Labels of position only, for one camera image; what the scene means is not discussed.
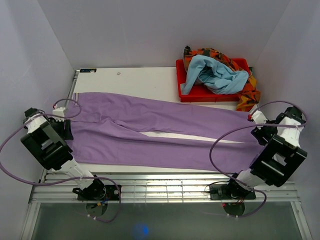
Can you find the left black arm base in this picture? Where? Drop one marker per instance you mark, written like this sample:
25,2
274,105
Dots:
111,194

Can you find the light blue trousers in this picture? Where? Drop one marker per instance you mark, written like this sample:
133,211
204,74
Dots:
214,75

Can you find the red plastic bin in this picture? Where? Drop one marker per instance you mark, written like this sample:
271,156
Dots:
200,93

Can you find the aluminium rail frame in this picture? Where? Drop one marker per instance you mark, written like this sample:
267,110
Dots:
161,204

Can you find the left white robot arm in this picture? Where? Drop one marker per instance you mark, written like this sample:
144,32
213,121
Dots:
46,140

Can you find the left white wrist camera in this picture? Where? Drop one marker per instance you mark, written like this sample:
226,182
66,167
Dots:
59,113

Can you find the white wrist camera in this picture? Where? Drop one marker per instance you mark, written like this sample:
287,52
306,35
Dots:
257,117
59,113

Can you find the black label sticker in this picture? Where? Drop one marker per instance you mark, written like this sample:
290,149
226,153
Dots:
88,70

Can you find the orange camouflage trousers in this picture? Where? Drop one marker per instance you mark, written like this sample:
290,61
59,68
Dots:
249,95

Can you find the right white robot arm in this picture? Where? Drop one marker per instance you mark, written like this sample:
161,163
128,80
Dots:
280,157

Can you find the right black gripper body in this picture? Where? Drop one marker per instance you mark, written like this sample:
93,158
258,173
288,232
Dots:
266,132

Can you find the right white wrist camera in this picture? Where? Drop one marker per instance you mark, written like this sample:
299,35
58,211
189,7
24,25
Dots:
257,117

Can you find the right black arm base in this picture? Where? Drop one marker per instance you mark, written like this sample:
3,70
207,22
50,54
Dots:
217,193

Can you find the purple trousers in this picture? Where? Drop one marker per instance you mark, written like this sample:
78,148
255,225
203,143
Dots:
116,129

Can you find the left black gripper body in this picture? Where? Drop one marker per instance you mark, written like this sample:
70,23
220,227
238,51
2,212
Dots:
59,126

